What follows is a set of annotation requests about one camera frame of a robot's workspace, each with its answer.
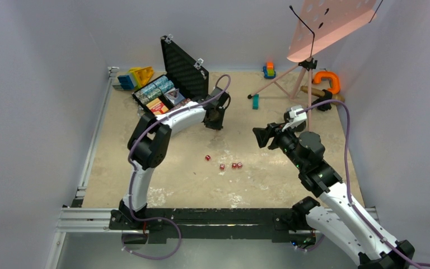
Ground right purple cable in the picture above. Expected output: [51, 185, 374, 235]
[295, 99, 430, 269]

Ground black poker chip case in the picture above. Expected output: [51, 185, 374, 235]
[134, 34, 209, 113]

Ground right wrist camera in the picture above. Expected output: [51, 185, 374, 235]
[282, 105, 307, 132]

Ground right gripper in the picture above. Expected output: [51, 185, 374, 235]
[252, 120, 306, 171]

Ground blue yellow lego bricks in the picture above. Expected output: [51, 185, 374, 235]
[117, 67, 154, 91]

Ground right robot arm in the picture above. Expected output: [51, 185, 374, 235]
[253, 123, 415, 268]

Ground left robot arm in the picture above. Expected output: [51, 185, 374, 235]
[119, 87, 231, 229]

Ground red Texas Hold'em card deck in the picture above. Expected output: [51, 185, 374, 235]
[146, 98, 169, 115]

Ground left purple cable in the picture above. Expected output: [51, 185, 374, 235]
[121, 74, 232, 259]

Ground wooden rolling pin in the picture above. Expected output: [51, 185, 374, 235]
[310, 87, 345, 105]

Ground pink music stand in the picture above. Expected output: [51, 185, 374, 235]
[247, 0, 385, 132]

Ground purple cable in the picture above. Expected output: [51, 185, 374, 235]
[295, 99, 430, 269]
[121, 74, 232, 259]

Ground blue card deck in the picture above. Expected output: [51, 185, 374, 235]
[164, 88, 185, 106]

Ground orange C-clamp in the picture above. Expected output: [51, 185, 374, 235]
[313, 71, 342, 96]

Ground light blue chip row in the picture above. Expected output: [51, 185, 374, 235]
[132, 75, 175, 105]

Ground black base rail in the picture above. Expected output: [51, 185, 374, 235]
[109, 208, 315, 245]

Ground teal block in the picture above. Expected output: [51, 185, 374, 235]
[252, 94, 259, 110]

